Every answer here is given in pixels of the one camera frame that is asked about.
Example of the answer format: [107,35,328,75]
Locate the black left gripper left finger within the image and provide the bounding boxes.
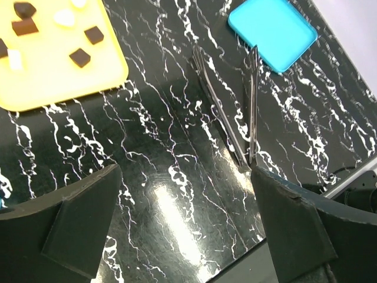
[1,164,122,282]

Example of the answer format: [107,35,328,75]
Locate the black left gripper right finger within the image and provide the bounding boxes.
[251,166,376,282]

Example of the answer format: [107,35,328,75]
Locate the white chocolate bar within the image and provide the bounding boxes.
[8,49,24,71]

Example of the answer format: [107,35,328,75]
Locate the dark chocolate square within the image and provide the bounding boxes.
[84,26,104,45]
[69,48,91,68]

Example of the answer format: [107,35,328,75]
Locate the metal tongs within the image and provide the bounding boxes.
[193,45,259,171]

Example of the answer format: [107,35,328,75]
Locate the dark chocolate edge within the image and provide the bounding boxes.
[0,39,8,58]

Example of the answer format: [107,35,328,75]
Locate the brown chocolate block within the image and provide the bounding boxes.
[12,18,39,36]

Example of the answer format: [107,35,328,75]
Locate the white chocolate round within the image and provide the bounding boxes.
[53,9,75,27]

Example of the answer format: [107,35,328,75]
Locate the dark chocolate top piece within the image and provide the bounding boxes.
[14,2,37,19]

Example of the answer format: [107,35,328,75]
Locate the white chocolate top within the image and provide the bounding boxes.
[71,0,87,9]

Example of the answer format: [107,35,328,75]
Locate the yellow tray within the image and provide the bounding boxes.
[1,1,128,111]

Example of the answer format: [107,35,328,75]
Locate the blue tin lid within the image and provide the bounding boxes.
[228,0,318,73]

